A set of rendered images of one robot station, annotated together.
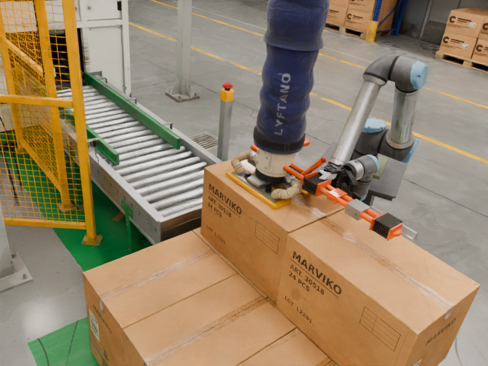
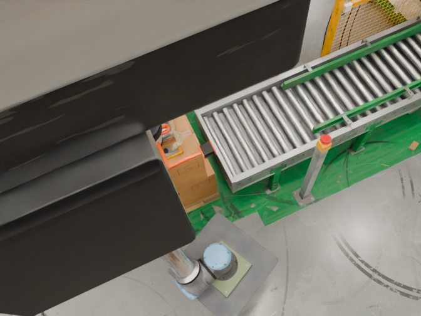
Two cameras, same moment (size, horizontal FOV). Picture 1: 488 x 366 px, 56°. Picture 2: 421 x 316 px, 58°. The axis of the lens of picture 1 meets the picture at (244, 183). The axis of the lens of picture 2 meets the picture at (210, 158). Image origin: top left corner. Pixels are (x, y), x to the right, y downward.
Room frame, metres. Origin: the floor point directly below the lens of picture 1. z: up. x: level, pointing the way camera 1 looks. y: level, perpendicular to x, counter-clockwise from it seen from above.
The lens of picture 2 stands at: (2.74, -1.07, 3.16)
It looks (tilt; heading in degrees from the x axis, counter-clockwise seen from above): 64 degrees down; 118
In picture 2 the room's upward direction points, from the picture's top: 11 degrees counter-clockwise
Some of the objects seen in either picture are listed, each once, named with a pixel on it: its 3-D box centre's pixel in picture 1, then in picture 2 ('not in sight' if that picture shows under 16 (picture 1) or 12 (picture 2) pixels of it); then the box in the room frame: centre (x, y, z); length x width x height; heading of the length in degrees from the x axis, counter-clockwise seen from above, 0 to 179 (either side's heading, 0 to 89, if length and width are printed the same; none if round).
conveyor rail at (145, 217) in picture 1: (76, 149); (322, 65); (2.79, 1.18, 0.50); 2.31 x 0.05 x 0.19; 42
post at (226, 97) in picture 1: (222, 156); (312, 173); (2.91, 0.17, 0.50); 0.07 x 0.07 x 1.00; 42
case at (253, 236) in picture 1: (270, 219); (156, 160); (1.82, -0.15, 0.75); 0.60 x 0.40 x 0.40; 41
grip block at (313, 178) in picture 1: (316, 183); not in sight; (1.65, -0.30, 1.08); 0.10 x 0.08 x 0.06; 133
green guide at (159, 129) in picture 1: (130, 104); (406, 93); (3.46, 0.98, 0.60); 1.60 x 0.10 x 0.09; 42
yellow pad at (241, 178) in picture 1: (257, 184); not in sight; (1.77, -0.06, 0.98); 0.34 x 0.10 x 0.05; 43
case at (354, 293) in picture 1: (367, 296); not in sight; (1.37, -0.54, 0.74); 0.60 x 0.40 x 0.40; 41
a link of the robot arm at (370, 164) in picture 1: (364, 166); not in sight; (1.85, -0.53, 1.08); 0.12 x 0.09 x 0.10; 132
